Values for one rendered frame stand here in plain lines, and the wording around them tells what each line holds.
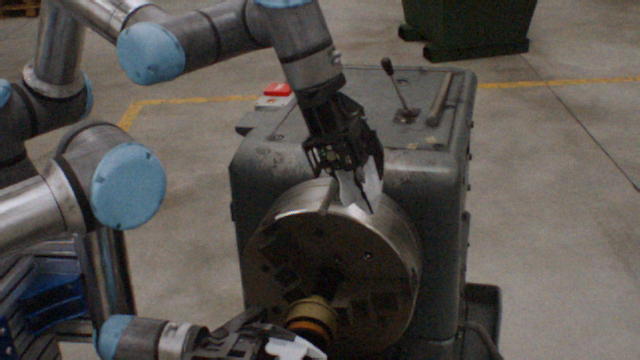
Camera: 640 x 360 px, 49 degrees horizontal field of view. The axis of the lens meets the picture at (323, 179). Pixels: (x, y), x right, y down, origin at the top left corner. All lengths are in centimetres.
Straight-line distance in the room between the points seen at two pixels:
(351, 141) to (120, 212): 33
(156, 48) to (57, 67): 58
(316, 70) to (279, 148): 48
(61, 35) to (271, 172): 45
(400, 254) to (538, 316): 187
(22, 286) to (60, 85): 40
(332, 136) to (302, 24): 15
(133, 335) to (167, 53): 49
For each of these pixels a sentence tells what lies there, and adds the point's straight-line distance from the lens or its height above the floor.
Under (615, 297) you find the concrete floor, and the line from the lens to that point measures 320.
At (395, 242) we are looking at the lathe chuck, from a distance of 119.
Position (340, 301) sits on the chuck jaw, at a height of 111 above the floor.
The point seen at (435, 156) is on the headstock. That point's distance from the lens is 131.
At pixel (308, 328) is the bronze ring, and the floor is 111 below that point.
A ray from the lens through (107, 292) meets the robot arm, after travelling 125.
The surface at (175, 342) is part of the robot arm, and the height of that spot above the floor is 110.
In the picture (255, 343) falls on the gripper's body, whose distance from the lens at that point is 111.
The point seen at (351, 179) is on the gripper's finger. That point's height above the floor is 135.
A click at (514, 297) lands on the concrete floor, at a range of 310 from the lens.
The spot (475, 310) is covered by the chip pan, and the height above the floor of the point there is 54.
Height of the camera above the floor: 181
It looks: 27 degrees down
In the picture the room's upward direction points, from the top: 3 degrees counter-clockwise
